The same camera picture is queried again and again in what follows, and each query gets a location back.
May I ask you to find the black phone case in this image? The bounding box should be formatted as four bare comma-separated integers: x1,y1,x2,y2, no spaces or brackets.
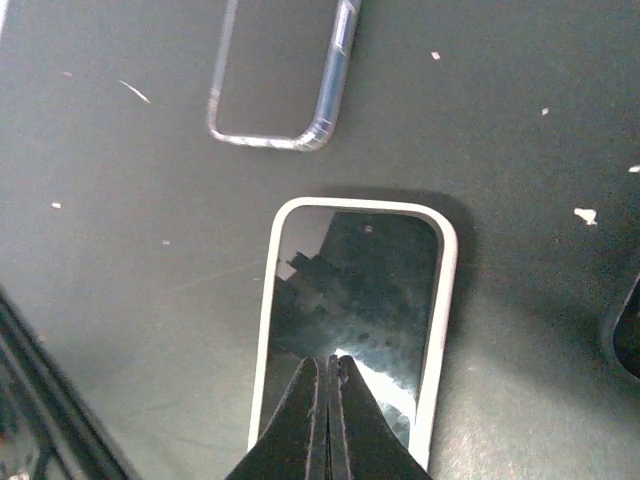
599,268,639,385

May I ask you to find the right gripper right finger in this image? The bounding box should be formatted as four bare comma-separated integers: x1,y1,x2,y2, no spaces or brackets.
327,355,429,479

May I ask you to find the black smartphone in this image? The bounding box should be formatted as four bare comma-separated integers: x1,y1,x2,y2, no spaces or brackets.
259,206,439,445

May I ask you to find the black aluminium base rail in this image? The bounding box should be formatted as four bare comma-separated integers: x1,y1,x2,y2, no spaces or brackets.
1,293,140,479

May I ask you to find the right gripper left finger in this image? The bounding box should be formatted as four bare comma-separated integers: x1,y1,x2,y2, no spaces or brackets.
227,358,328,480

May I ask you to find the beige cased phone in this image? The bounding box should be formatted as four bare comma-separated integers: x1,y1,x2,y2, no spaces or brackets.
246,197,458,472

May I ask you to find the blue smartphone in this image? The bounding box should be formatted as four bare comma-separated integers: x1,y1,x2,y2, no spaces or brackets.
210,1,339,138

